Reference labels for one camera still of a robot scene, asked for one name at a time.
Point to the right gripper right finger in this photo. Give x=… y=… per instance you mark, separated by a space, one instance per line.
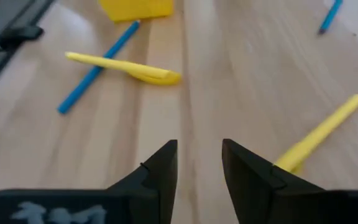
x=253 y=186

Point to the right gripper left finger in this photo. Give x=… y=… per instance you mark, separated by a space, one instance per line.
x=157 y=186

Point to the yellow pen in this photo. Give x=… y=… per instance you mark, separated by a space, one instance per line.
x=141 y=72
x=322 y=130

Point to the blue pencil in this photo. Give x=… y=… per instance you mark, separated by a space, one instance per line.
x=79 y=89
x=330 y=17

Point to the yellow plastic basket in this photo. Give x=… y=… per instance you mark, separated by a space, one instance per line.
x=135 y=9

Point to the black frame clamp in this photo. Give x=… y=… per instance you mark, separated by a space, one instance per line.
x=23 y=32

